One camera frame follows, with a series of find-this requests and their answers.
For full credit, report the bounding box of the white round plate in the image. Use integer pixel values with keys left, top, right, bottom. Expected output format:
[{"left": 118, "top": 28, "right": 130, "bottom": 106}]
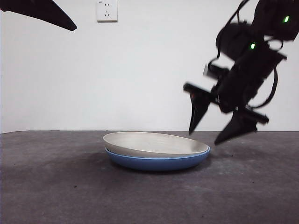
[{"left": 102, "top": 132, "right": 209, "bottom": 158}]

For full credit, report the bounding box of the black cable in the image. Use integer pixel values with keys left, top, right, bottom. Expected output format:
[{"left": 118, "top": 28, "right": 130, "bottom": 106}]
[
  {"left": 249, "top": 67, "right": 278, "bottom": 109},
  {"left": 207, "top": 0, "right": 250, "bottom": 68}
]

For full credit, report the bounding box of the blue round plate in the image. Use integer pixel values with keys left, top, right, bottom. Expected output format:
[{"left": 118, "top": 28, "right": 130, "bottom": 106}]
[{"left": 105, "top": 146, "right": 211, "bottom": 173}]

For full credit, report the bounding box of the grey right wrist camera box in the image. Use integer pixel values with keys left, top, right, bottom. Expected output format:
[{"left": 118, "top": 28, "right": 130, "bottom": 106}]
[{"left": 203, "top": 63, "right": 231, "bottom": 81}]

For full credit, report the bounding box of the white wall socket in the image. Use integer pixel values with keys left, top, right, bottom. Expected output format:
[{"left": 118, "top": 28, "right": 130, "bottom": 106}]
[{"left": 97, "top": 0, "right": 118, "bottom": 23}]

